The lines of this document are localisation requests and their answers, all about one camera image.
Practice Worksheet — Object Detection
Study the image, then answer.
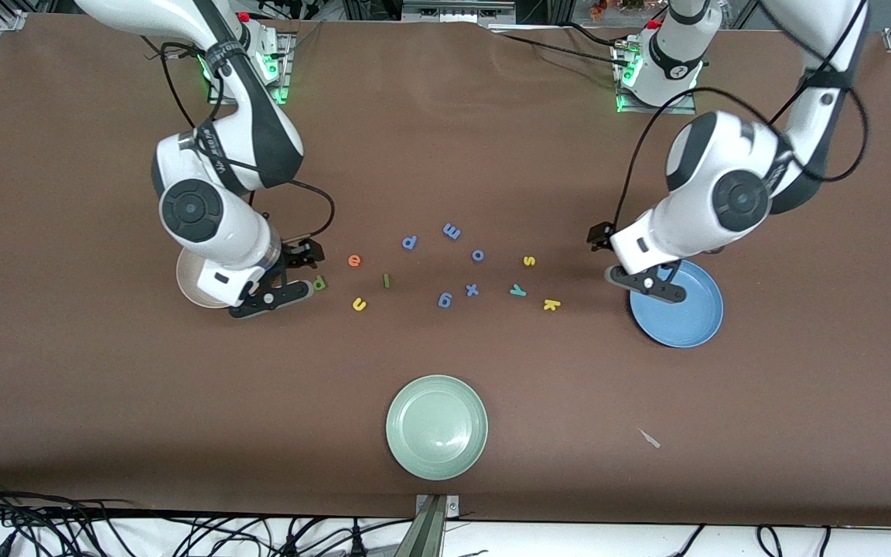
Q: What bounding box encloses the beige brown plate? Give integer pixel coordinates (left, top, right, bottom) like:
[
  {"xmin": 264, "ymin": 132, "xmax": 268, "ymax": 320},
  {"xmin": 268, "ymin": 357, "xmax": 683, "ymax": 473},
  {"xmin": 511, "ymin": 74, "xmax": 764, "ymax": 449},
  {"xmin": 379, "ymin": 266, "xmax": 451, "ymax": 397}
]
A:
[{"xmin": 176, "ymin": 246, "xmax": 234, "ymax": 309}]

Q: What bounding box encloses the blue plate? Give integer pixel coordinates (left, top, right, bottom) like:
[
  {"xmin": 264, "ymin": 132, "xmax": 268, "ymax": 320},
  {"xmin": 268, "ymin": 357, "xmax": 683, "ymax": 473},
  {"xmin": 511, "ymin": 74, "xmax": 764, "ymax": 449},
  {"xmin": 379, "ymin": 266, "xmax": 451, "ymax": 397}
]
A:
[{"xmin": 630, "ymin": 259, "xmax": 724, "ymax": 348}]

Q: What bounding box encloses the brown table cover sheet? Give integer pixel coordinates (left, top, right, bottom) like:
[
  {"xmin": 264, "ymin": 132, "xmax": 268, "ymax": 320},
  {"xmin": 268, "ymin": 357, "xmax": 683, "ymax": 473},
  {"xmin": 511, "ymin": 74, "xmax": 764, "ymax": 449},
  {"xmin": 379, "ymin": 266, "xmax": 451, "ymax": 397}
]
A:
[{"xmin": 0, "ymin": 14, "xmax": 891, "ymax": 528}]

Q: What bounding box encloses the pale green plate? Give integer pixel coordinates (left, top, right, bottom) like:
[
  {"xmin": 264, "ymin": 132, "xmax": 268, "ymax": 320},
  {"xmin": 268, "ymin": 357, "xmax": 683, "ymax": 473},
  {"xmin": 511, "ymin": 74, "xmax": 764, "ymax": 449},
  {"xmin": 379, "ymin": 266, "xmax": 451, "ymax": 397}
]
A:
[{"xmin": 385, "ymin": 374, "xmax": 489, "ymax": 481}]

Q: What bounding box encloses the small orange object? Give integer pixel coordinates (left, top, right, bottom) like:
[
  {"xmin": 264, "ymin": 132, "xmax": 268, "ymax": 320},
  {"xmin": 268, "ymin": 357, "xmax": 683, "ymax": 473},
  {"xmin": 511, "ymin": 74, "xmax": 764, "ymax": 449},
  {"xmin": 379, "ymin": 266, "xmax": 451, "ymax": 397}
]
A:
[{"xmin": 591, "ymin": 0, "xmax": 647, "ymax": 18}]

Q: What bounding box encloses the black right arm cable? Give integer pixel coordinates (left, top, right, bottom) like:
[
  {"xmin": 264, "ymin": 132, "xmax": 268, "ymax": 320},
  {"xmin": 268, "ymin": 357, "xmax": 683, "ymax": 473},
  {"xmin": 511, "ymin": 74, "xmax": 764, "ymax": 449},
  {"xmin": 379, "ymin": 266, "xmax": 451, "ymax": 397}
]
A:
[{"xmin": 140, "ymin": 35, "xmax": 336, "ymax": 242}]

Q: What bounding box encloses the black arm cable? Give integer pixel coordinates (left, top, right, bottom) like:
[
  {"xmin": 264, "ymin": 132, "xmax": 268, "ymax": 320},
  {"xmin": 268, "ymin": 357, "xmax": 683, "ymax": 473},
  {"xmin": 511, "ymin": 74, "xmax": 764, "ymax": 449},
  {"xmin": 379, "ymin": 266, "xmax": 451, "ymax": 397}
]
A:
[
  {"xmin": 140, "ymin": 35, "xmax": 336, "ymax": 242},
  {"xmin": 614, "ymin": 0, "xmax": 872, "ymax": 229}
]

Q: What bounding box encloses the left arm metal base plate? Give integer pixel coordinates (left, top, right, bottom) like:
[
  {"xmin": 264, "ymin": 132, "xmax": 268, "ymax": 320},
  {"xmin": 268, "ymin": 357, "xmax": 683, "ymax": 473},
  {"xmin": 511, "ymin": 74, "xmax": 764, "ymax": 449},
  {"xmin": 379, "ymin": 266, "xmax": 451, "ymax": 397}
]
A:
[{"xmin": 614, "ymin": 43, "xmax": 698, "ymax": 115}]

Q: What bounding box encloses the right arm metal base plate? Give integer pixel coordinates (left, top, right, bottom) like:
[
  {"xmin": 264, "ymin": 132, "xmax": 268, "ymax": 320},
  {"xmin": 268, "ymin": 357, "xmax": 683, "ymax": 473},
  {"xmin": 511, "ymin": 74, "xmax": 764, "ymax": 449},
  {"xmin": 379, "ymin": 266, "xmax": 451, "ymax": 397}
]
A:
[{"xmin": 207, "ymin": 31, "xmax": 293, "ymax": 106}]

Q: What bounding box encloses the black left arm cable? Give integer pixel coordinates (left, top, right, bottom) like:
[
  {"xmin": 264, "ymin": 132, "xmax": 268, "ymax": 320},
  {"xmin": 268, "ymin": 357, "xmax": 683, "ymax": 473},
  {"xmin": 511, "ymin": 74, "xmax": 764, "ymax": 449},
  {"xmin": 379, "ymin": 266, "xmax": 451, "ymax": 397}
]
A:
[{"xmin": 614, "ymin": 0, "xmax": 872, "ymax": 229}]

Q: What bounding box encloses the black base cable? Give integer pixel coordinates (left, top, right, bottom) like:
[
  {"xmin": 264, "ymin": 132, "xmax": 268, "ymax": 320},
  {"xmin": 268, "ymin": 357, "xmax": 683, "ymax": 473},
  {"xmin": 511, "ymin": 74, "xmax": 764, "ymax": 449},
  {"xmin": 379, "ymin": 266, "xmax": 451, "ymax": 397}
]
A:
[{"xmin": 492, "ymin": 28, "xmax": 628, "ymax": 67}]

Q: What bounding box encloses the aluminium frame bar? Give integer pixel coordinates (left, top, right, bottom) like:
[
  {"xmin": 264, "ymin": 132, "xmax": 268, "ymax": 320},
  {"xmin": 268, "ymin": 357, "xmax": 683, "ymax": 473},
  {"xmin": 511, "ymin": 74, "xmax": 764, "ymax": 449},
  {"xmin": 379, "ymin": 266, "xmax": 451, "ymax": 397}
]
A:
[{"xmin": 401, "ymin": 0, "xmax": 517, "ymax": 24}]

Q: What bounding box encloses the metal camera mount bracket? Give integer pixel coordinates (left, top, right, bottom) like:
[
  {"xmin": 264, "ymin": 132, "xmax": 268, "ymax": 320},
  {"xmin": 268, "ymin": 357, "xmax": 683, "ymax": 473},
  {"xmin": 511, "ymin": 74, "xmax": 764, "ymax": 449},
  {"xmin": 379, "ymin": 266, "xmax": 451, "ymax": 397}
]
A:
[{"xmin": 394, "ymin": 494, "xmax": 462, "ymax": 557}]

